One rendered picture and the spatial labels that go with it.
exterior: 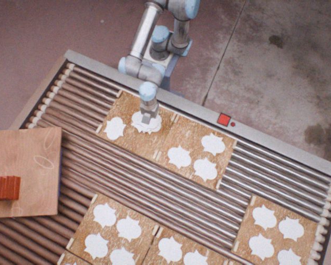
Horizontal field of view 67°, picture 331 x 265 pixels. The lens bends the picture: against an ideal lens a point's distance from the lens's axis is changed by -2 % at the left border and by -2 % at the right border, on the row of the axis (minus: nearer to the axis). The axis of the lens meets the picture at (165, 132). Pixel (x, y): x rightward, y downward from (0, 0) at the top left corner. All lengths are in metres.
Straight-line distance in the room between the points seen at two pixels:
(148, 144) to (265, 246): 0.88
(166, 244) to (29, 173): 0.87
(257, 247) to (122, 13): 2.84
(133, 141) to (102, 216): 0.47
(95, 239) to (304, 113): 2.37
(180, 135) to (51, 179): 0.79
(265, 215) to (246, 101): 1.51
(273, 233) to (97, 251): 0.99
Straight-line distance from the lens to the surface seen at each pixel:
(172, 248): 1.54
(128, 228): 1.54
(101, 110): 1.74
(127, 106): 1.69
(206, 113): 1.70
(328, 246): 1.78
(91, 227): 1.59
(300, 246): 1.72
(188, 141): 1.60
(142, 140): 1.60
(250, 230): 1.61
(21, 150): 1.70
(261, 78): 3.04
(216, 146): 1.61
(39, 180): 1.61
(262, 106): 2.88
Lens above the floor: 2.47
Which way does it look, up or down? 72 degrees down
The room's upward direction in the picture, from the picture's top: straight up
